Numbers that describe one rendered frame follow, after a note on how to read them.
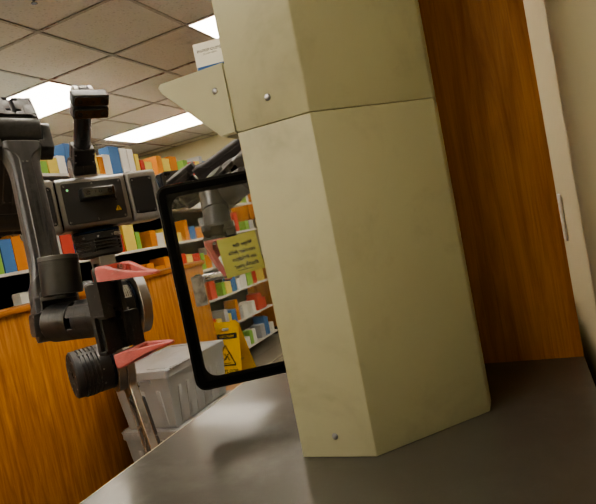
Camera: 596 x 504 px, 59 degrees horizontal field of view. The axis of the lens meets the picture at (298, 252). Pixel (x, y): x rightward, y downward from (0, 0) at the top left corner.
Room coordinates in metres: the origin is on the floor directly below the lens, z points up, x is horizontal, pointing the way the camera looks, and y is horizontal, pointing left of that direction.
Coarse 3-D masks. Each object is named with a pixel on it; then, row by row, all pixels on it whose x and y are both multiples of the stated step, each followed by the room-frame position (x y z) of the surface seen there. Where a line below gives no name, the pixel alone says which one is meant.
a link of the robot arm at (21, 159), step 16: (48, 128) 1.01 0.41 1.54; (0, 144) 0.94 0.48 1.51; (16, 144) 0.95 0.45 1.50; (32, 144) 0.96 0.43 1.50; (48, 144) 0.99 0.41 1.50; (16, 160) 0.93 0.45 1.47; (32, 160) 0.95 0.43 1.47; (16, 176) 0.92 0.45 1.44; (32, 176) 0.93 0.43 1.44; (16, 192) 0.91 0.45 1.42; (32, 192) 0.91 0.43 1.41; (16, 208) 0.93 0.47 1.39; (32, 208) 0.90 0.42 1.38; (48, 208) 0.91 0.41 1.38; (32, 224) 0.88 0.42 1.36; (48, 224) 0.89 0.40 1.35; (32, 240) 0.87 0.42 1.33; (48, 240) 0.88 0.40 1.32; (32, 256) 0.85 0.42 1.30; (32, 272) 0.84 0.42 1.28; (32, 288) 0.83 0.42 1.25; (32, 304) 0.83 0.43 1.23
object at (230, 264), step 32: (224, 192) 1.01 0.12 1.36; (192, 224) 1.01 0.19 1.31; (224, 224) 1.01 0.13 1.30; (256, 224) 1.02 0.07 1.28; (192, 256) 1.00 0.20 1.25; (224, 256) 1.01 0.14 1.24; (256, 256) 1.02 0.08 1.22; (192, 288) 1.00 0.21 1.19; (224, 288) 1.01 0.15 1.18; (256, 288) 1.01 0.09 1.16; (224, 320) 1.01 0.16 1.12; (256, 320) 1.01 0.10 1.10; (224, 352) 1.01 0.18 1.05; (256, 352) 1.01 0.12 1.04
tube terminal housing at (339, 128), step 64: (256, 0) 0.72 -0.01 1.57; (320, 0) 0.72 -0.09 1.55; (384, 0) 0.75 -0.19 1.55; (256, 64) 0.72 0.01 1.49; (320, 64) 0.71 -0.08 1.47; (384, 64) 0.75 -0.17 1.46; (256, 128) 0.73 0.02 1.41; (320, 128) 0.70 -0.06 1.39; (384, 128) 0.74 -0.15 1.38; (256, 192) 0.74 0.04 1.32; (320, 192) 0.70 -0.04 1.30; (384, 192) 0.73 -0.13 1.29; (448, 192) 0.77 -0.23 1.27; (320, 256) 0.71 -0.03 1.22; (384, 256) 0.72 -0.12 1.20; (448, 256) 0.76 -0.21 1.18; (320, 320) 0.72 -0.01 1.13; (384, 320) 0.72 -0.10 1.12; (448, 320) 0.76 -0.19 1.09; (320, 384) 0.72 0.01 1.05; (384, 384) 0.71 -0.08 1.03; (448, 384) 0.75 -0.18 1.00; (320, 448) 0.73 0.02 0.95; (384, 448) 0.70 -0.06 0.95
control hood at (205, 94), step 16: (176, 80) 0.77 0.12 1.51; (192, 80) 0.76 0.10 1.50; (208, 80) 0.75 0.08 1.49; (224, 80) 0.74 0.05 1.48; (176, 96) 0.78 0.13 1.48; (192, 96) 0.77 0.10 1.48; (208, 96) 0.76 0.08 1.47; (224, 96) 0.75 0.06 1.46; (192, 112) 0.77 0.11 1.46; (208, 112) 0.76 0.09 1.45; (224, 112) 0.75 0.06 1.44; (224, 128) 0.75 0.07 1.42
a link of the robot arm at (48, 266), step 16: (48, 256) 0.76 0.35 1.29; (64, 256) 0.77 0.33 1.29; (48, 272) 0.76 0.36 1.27; (64, 272) 0.76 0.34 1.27; (80, 272) 0.79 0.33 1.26; (48, 288) 0.76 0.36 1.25; (64, 288) 0.76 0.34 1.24; (80, 288) 0.78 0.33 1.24; (32, 320) 0.80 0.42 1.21; (32, 336) 0.82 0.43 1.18
